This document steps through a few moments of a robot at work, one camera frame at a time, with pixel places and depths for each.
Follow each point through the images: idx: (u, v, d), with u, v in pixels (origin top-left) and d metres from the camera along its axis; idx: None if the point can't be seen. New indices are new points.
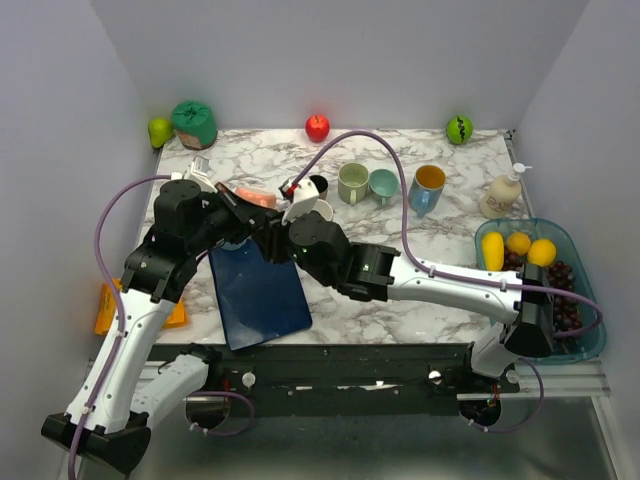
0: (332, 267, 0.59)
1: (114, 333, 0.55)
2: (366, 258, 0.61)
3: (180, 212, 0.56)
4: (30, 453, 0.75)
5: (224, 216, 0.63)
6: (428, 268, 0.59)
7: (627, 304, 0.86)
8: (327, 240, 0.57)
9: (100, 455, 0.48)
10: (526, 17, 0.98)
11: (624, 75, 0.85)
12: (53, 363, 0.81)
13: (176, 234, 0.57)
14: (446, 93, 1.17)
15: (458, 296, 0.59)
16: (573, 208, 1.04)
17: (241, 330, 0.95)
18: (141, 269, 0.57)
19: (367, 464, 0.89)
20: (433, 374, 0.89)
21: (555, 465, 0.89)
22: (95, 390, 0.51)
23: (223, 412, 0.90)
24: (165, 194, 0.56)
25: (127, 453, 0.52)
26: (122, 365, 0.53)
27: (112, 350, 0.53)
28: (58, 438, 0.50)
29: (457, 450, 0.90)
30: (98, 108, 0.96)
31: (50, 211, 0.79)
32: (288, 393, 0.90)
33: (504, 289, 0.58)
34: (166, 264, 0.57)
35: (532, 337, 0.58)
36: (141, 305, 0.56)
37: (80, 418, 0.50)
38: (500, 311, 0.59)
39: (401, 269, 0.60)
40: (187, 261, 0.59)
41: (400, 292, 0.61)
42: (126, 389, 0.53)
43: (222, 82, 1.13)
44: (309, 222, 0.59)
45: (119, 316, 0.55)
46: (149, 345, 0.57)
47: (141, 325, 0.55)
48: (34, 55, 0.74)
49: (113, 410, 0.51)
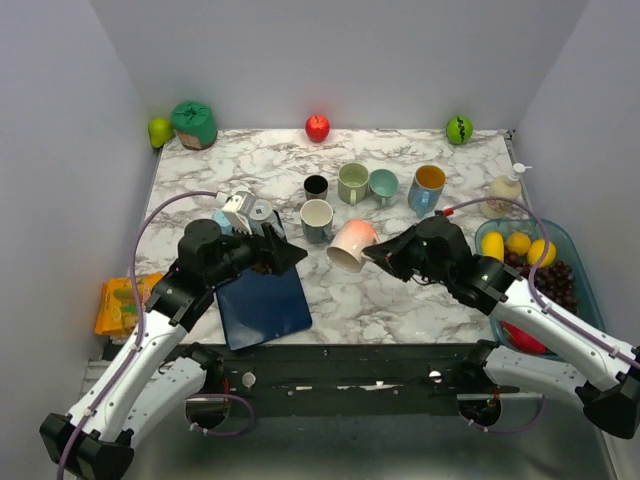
0: (448, 266, 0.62)
1: (129, 345, 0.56)
2: (486, 268, 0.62)
3: (199, 254, 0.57)
4: (30, 454, 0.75)
5: (245, 251, 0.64)
6: (543, 303, 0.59)
7: (627, 303, 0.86)
8: (446, 238, 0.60)
9: (89, 460, 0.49)
10: (526, 17, 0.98)
11: (624, 73, 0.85)
12: (53, 364, 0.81)
13: (197, 271, 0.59)
14: (447, 93, 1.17)
15: (562, 343, 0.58)
16: (573, 208, 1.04)
17: (241, 330, 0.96)
18: (166, 295, 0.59)
19: (367, 464, 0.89)
20: (433, 373, 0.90)
21: (555, 466, 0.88)
22: (99, 397, 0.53)
23: (223, 412, 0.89)
24: (188, 235, 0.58)
25: (112, 463, 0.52)
26: (131, 379, 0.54)
27: (124, 362, 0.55)
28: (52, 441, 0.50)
29: (457, 451, 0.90)
30: (98, 107, 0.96)
31: (49, 211, 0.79)
32: (288, 393, 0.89)
33: (614, 355, 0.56)
34: (187, 296, 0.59)
35: (619, 414, 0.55)
36: (160, 324, 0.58)
37: (81, 419, 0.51)
38: (597, 374, 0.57)
39: (517, 293, 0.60)
40: (204, 294, 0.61)
41: (504, 313, 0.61)
42: (127, 402, 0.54)
43: (221, 81, 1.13)
44: (434, 219, 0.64)
45: (138, 332, 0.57)
46: (157, 364, 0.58)
47: (155, 344, 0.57)
48: (33, 56, 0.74)
49: (111, 420, 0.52)
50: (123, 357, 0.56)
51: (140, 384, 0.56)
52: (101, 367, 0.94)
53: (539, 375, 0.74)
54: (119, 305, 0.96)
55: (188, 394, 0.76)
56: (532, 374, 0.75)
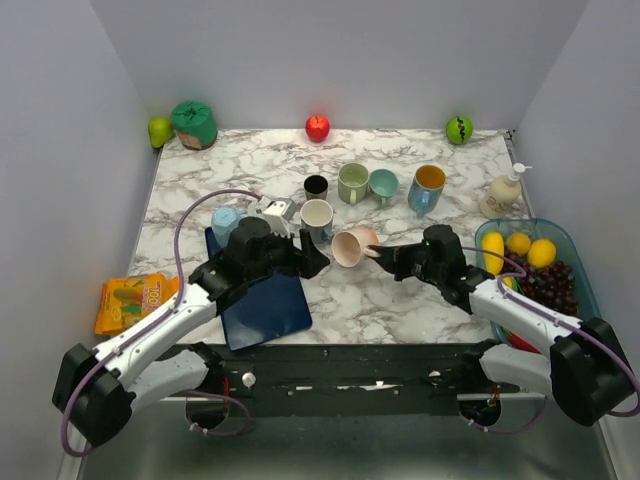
0: (441, 266, 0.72)
1: (167, 305, 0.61)
2: (469, 272, 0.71)
3: (247, 246, 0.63)
4: (30, 454, 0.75)
5: (282, 253, 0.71)
6: (502, 289, 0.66)
7: (628, 303, 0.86)
8: (442, 240, 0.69)
9: (102, 397, 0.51)
10: (526, 17, 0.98)
11: (624, 74, 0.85)
12: (52, 364, 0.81)
13: (240, 262, 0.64)
14: (447, 93, 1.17)
15: (517, 322, 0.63)
16: (573, 208, 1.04)
17: (241, 330, 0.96)
18: (208, 276, 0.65)
19: (367, 464, 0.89)
20: (433, 373, 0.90)
21: (555, 466, 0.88)
22: (129, 340, 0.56)
23: (223, 412, 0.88)
24: (242, 228, 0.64)
25: (113, 413, 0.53)
26: (161, 334, 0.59)
27: (160, 317, 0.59)
28: (73, 368, 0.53)
29: (457, 452, 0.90)
30: (98, 108, 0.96)
31: (49, 211, 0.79)
32: (288, 393, 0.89)
33: (556, 324, 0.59)
34: (225, 282, 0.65)
35: (568, 380, 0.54)
36: (198, 297, 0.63)
37: (108, 355, 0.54)
38: (546, 345, 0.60)
39: (488, 286, 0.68)
40: (240, 285, 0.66)
41: (478, 305, 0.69)
42: (149, 356, 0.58)
43: (221, 82, 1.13)
44: (440, 224, 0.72)
45: (178, 295, 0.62)
46: (181, 332, 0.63)
47: (190, 310, 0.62)
48: (33, 58, 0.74)
49: (132, 364, 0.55)
50: (158, 313, 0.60)
51: (163, 343, 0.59)
52: None
53: (523, 365, 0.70)
54: (119, 305, 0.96)
55: (185, 386, 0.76)
56: (516, 363, 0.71)
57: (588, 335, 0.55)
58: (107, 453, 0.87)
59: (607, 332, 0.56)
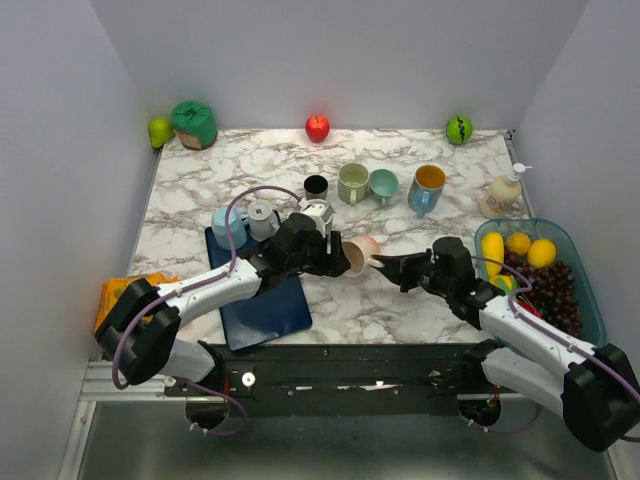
0: (451, 280, 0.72)
1: (223, 268, 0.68)
2: (478, 287, 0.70)
3: (294, 237, 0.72)
4: (30, 454, 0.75)
5: (315, 251, 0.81)
6: (514, 309, 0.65)
7: (628, 303, 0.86)
8: (453, 253, 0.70)
9: (158, 326, 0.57)
10: (526, 17, 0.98)
11: (625, 74, 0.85)
12: (52, 364, 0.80)
13: (285, 250, 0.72)
14: (447, 93, 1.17)
15: (529, 342, 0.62)
16: (573, 208, 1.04)
17: (241, 330, 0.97)
18: (256, 257, 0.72)
19: (367, 464, 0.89)
20: (433, 373, 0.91)
21: (555, 466, 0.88)
22: (190, 286, 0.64)
23: (223, 412, 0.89)
24: (291, 220, 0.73)
25: (159, 350, 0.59)
26: (214, 290, 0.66)
27: (216, 276, 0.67)
28: (136, 298, 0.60)
29: (457, 451, 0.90)
30: (98, 107, 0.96)
31: (49, 211, 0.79)
32: (288, 393, 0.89)
33: (570, 349, 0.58)
34: (268, 265, 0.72)
35: (579, 405, 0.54)
36: (249, 270, 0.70)
37: (169, 293, 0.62)
38: (558, 369, 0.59)
39: (497, 304, 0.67)
40: (280, 272, 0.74)
41: (488, 322, 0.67)
42: (201, 306, 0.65)
43: (221, 82, 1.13)
44: (451, 238, 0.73)
45: (233, 263, 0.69)
46: (229, 296, 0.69)
47: (241, 279, 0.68)
48: (33, 57, 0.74)
49: (189, 307, 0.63)
50: (215, 274, 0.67)
51: (214, 299, 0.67)
52: (101, 367, 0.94)
53: (529, 378, 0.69)
54: None
55: (188, 372, 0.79)
56: (518, 372, 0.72)
57: (602, 364, 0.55)
58: (108, 454, 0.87)
59: (621, 360, 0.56)
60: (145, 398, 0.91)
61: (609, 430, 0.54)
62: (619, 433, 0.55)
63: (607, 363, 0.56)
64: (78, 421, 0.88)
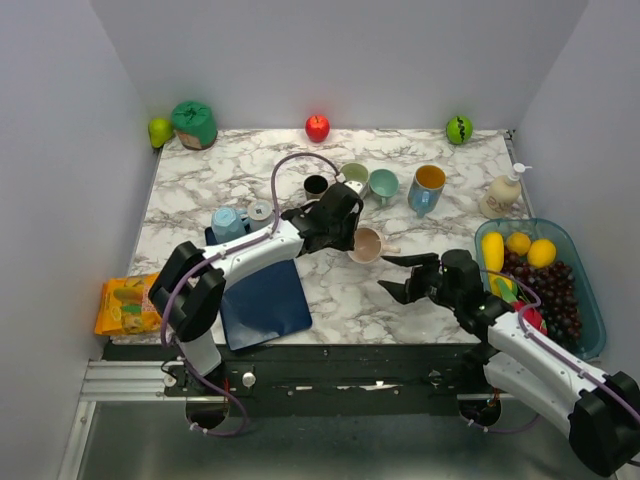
0: (459, 293, 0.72)
1: (265, 230, 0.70)
2: (487, 301, 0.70)
3: (340, 203, 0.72)
4: (31, 454, 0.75)
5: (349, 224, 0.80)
6: (525, 329, 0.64)
7: (628, 303, 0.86)
8: (462, 268, 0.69)
9: (205, 287, 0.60)
10: (526, 17, 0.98)
11: (625, 74, 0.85)
12: (53, 364, 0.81)
13: (329, 215, 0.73)
14: (447, 93, 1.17)
15: (539, 365, 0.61)
16: (572, 208, 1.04)
17: (241, 330, 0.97)
18: (299, 219, 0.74)
19: (367, 464, 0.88)
20: (433, 374, 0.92)
21: (555, 466, 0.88)
22: (233, 250, 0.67)
23: (223, 412, 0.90)
24: (338, 186, 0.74)
25: (206, 310, 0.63)
26: (257, 252, 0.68)
27: (258, 239, 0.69)
28: (183, 260, 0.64)
29: (457, 451, 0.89)
30: (98, 107, 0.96)
31: (49, 212, 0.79)
32: (288, 393, 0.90)
33: (581, 375, 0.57)
34: (311, 227, 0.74)
35: (588, 432, 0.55)
36: (291, 232, 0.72)
37: (215, 255, 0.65)
38: (568, 395, 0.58)
39: (506, 321, 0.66)
40: (321, 236, 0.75)
41: (496, 338, 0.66)
42: (244, 267, 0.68)
43: (221, 82, 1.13)
44: (460, 250, 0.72)
45: (275, 225, 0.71)
46: (270, 257, 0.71)
47: (283, 240, 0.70)
48: (33, 58, 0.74)
49: (232, 269, 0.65)
50: (256, 236, 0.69)
51: (257, 260, 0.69)
52: (101, 367, 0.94)
53: (533, 390, 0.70)
54: (119, 305, 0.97)
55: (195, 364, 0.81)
56: (524, 384, 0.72)
57: (614, 394, 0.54)
58: (107, 454, 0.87)
59: (632, 389, 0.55)
60: (145, 398, 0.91)
61: (616, 456, 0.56)
62: (626, 457, 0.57)
63: (617, 392, 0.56)
64: (78, 421, 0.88)
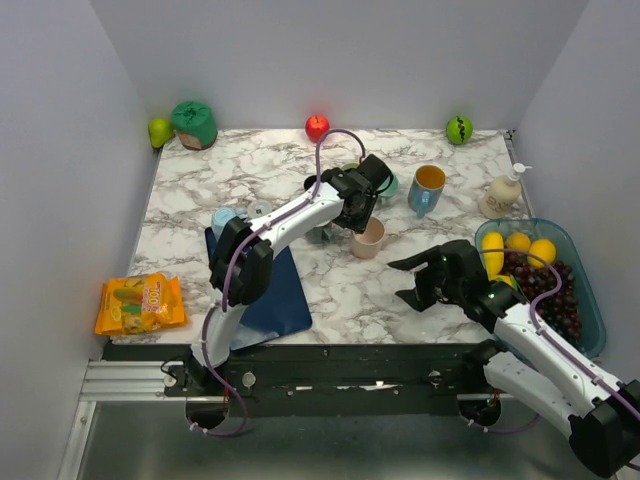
0: (462, 282, 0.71)
1: (305, 196, 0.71)
2: (496, 290, 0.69)
3: (382, 167, 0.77)
4: (31, 454, 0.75)
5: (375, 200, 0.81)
6: (538, 326, 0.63)
7: (629, 303, 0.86)
8: (460, 253, 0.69)
9: (258, 257, 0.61)
10: (526, 17, 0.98)
11: (625, 74, 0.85)
12: (53, 364, 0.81)
13: (370, 177, 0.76)
14: (446, 93, 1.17)
15: (550, 365, 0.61)
16: (572, 208, 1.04)
17: (241, 330, 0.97)
18: (339, 177, 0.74)
19: (367, 464, 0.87)
20: (433, 374, 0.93)
21: (555, 466, 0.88)
22: (277, 220, 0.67)
23: (223, 412, 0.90)
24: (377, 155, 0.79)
25: (262, 276, 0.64)
26: (302, 218, 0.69)
27: (300, 206, 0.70)
28: (231, 235, 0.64)
29: (457, 451, 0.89)
30: (98, 106, 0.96)
31: (49, 212, 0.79)
32: (288, 393, 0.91)
33: (595, 382, 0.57)
34: (355, 184, 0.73)
35: (595, 438, 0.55)
36: (330, 194, 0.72)
37: (261, 228, 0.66)
38: (577, 399, 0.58)
39: (519, 314, 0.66)
40: (361, 196, 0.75)
41: (504, 330, 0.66)
42: (290, 235, 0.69)
43: (221, 82, 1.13)
44: (458, 239, 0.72)
45: (315, 190, 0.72)
46: (313, 221, 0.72)
47: (324, 204, 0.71)
48: (32, 58, 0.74)
49: (279, 238, 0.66)
50: (299, 203, 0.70)
51: (301, 227, 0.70)
52: (101, 368, 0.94)
53: (531, 389, 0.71)
54: (119, 305, 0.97)
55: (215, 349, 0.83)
56: (524, 385, 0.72)
57: (627, 403, 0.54)
58: (106, 455, 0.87)
59: None
60: (145, 398, 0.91)
61: (617, 459, 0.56)
62: (624, 460, 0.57)
63: (630, 400, 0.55)
64: (78, 421, 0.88)
